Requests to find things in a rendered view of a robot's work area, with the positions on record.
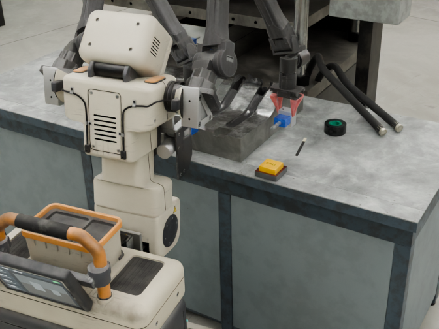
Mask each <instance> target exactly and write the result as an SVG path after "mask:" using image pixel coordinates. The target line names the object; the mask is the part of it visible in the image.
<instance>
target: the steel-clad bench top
mask: <svg viewBox="0 0 439 329"><path fill-rule="evenodd" d="M63 49H64V48H61V49H59V50H56V51H54V52H52V53H50V54H47V55H44V56H42V57H40V58H38V59H35V60H33V61H30V62H28V63H26V64H24V65H21V66H19V67H16V68H14V69H12V70H9V71H7V72H4V73H3V74H0V109H2V110H6V111H9V112H13V113H16V114H20V115H23V116H27V117H31V118H35V119H39V120H42V121H46V122H49V123H53V124H56V125H61V126H64V127H68V128H70V129H75V130H77V131H82V132H84V125H83V123H82V122H78V121H72V120H70V119H69V118H67V116H66V115H65V104H63V105H61V106H57V105H53V104H46V103H45V97H44V77H43V75H42V73H41V72H40V71H39V69H40V67H41V65H45V66H50V67H51V66H52V65H53V62H54V61H55V60H56V59H57V58H58V57H59V55H60V53H61V51H63ZM366 109H367V110H368V111H369V112H370V113H371V114H372V115H373V116H374V117H375V118H376V119H377V120H378V121H379V122H380V123H381V124H382V125H383V126H384V127H385V129H386V130H387V133H386V134H385V135H383V136H380V134H378V132H377V131H376V130H375V129H374V128H373V127H372V126H371V125H370V124H369V123H368V122H367V121H366V120H365V118H364V117H363V116H362V115H361V114H360V113H358V111H356V109H354V107H353V106H352V105H349V104H343V103H339V102H333V101H328V100H324V99H318V98H314V97H308V96H304V97H303V110H301V111H300V112H299V113H298V114H297V115H296V124H294V126H292V127H286V128H284V127H282V128H281V129H279V130H278V131H277V132H276V133H274V134H273V135H272V136H271V137H270V138H269V139H268V140H266V141H265V142H264V143H263V144H261V145H260V146H259V147H258V148H257V149H256V150H255V151H254V152H252V153H251V154H250V155H249V156H247V157H246V158H245V159H244V160H243V161H242V162H241V163H240V162H238V161H233V160H230V159H226V158H223V157H218V156H215V155H211V154H207V153H203V152H200V151H196V150H192V157H191V162H194V163H199V164H201V165H206V166H210V167H212V168H217V169H220V170H224V171H227V172H232V173H234V174H238V175H241V176H246V177H249V178H253V179H256V180H260V181H264V182H267V183H271V184H275V185H279V186H282V187H286V188H289V189H293V190H296V191H300V192H303V193H308V194H310V195H315V196H319V197H322V198H326V199H329V200H333V201H336V202H341V203H343V204H348V205H350V206H355V207H358V208H362V209H365V210H369V211H372V212H376V213H380V214H384V215H388V216H391V217H395V218H398V219H402V220H405V221H409V222H413V223H417V224H418V222H419V220H420V219H421V217H422V216H423V214H424V213H425V210H426V209H427V207H428V206H429V204H430V203H431V200H432V199H433V197H434V196H435V194H436V192H437V190H438V189H439V123H437V122H433V121H427V120H424V119H417V118H414V117H408V116H402V115H398V114H392V113H389V112H388V114H389V115H391V116H392V117H393V118H395V119H396V120H397V121H398V122H399V123H400V124H401V125H403V129H402V130H401V131H400V132H397V131H396V130H394V128H392V127H391V126H390V125H389V124H387V123H386V122H385V121H384V120H383V119H382V118H381V117H379V116H378V115H377V114H375V113H374V112H373V111H372V110H371V109H369V108H366ZM328 119H341V120H343V121H345V122H346V133H345V134H344V135H342V136H329V135H327V134H325V133H324V124H325V121H327V120H328ZM304 138H307V139H306V141H305V143H304V145H303V147H302V149H301V151H300V153H299V155H298V156H295V154H296V152H297V151H298V149H299V147H300V145H301V143H302V141H303V139H304ZM266 159H272V160H275V161H280V162H283V163H284V166H287V172H286V173H285V174H284V175H283V176H282V177H281V178H280V179H279V180H278V181H277V182H275V181H270V180H266V179H264V178H259V177H256V176H255V170H257V169H258V168H259V165H261V164H262V163H263V162H264V161H265V160H266Z"/></svg>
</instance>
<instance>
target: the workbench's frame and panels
mask: <svg viewBox="0 0 439 329"><path fill-rule="evenodd" d="M101 172H102V157H96V156H92V155H87V154H86V153H85V151H84V132H82V131H77V130H75V129H70V128H68V127H64V126H61V125H56V124H53V123H49V122H46V121H42V120H39V119H35V118H32V117H27V116H23V115H20V114H16V113H13V112H9V111H6V110H2V109H0V216H1V215H3V214H4V213H8V212H12V213H18V214H20V213H22V214H26V215H30V216H36V214H38V213H39V212H40V211H41V210H43V209H44V208H45V207H46V206H47V205H49V204H53V203H59V204H64V205H68V206H73V207H77V208H82V209H85V210H91V211H95V201H94V184H93V180H94V178H95V176H97V175H99V174H100V173H101ZM154 174H155V175H158V176H165V177H168V178H170V179H171V180H172V196H174V197H177V198H179V199H180V235H179V238H178V241H177V243H176V245H175V246H174V247H173V248H172V249H171V250H170V251H169V252H168V253H167V254H166V255H165V256H164V257H167V258H170V259H175V260H178V261H179V262H180V263H181V264H182V266H183V268H184V285H185V293H184V295H183V297H182V298H183V299H184V300H185V303H186V310H188V311H191V312H193V313H196V314H198V315H201V316H203V317H206V318H208V319H211V320H213V321H216V322H218V323H221V327H222V329H419V328H420V326H421V323H422V322H423V319H424V318H425V315H426V314H427V311H428V310H429V307H430V306H433V305H434V304H435V303H436V299H437V297H438V292H439V189H438V190H437V192H436V194H435V196H434V197H433V199H432V200H431V203H430V204H429V206H428V207H427V209H426V210H425V213H424V214H423V216H422V217H421V219H420V220H419V222H418V224H417V223H413V222H409V221H405V220H402V219H398V218H395V217H391V216H388V215H384V214H380V213H376V212H374V211H369V210H365V209H362V208H358V207H355V206H350V205H348V204H343V203H341V202H336V201H333V200H329V199H326V198H322V197H319V196H315V195H310V194H308V193H303V192H300V191H296V190H293V189H289V188H286V187H282V186H279V185H275V184H271V183H267V182H264V181H260V180H256V179H253V178H249V177H246V176H241V175H238V174H234V173H232V172H227V171H224V170H220V169H217V168H212V167H210V166H206V165H203V164H199V163H194V162H190V165H189V170H188V171H187V172H186V173H185V174H184V175H183V176H182V177H181V178H180V180H177V169H176V158H175V157H173V156H170V157H169V158H168V159H162V158H161V157H160V156H159V155H158V154H157V155H156V156H155V157H154Z"/></svg>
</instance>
